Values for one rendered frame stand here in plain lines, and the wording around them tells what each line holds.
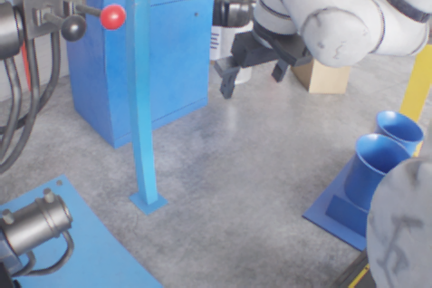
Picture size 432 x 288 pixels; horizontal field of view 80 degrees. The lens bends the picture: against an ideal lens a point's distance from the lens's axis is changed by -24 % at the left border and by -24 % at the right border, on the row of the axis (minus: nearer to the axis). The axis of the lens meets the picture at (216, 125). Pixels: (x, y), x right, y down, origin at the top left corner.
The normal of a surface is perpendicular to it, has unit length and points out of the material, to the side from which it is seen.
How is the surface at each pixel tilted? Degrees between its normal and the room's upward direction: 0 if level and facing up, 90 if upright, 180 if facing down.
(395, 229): 96
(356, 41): 112
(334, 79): 90
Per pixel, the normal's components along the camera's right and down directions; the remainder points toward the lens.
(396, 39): 0.23, 0.61
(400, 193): -0.99, 0.11
